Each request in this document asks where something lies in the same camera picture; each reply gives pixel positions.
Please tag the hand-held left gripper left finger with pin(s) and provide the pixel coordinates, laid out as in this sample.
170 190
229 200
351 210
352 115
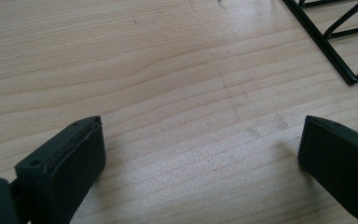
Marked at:
63 168

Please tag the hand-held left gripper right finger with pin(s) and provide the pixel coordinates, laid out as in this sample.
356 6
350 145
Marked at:
338 161

